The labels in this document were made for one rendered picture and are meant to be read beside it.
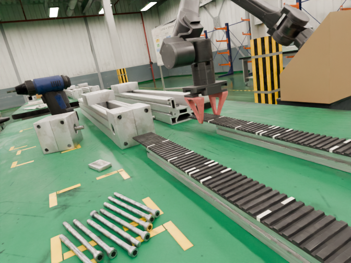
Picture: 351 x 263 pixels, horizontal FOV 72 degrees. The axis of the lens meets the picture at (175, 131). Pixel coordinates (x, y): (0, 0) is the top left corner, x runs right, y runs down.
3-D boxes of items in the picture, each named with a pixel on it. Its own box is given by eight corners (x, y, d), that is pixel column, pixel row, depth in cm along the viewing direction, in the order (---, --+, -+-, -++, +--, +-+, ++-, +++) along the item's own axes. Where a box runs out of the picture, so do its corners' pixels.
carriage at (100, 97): (117, 106, 100) (113, 90, 98) (90, 112, 95) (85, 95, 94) (108, 103, 114) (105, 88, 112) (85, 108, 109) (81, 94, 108)
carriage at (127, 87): (140, 94, 129) (137, 81, 128) (120, 98, 125) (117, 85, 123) (131, 93, 143) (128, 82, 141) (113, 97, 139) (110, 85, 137)
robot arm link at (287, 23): (316, 30, 82) (305, 43, 86) (296, 12, 86) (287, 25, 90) (300, 31, 77) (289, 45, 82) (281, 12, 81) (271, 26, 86)
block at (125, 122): (164, 136, 66) (158, 102, 64) (121, 150, 61) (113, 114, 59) (152, 130, 74) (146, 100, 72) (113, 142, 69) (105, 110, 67)
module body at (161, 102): (197, 117, 81) (194, 92, 79) (171, 125, 77) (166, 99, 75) (129, 102, 151) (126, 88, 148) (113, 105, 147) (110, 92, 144)
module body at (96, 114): (145, 132, 73) (139, 105, 71) (113, 142, 69) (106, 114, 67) (98, 109, 143) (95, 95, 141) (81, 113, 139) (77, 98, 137)
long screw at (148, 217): (155, 220, 31) (154, 214, 31) (149, 225, 30) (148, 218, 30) (113, 199, 38) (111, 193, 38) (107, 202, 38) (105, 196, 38)
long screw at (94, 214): (90, 218, 34) (89, 212, 34) (96, 214, 35) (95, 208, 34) (136, 251, 27) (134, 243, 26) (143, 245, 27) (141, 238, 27)
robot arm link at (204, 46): (214, 34, 58) (199, 38, 63) (192, 36, 54) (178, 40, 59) (218, 63, 60) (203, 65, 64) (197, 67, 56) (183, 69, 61)
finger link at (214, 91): (195, 121, 67) (190, 87, 64) (215, 115, 70) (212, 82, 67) (209, 124, 61) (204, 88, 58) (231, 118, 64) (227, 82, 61)
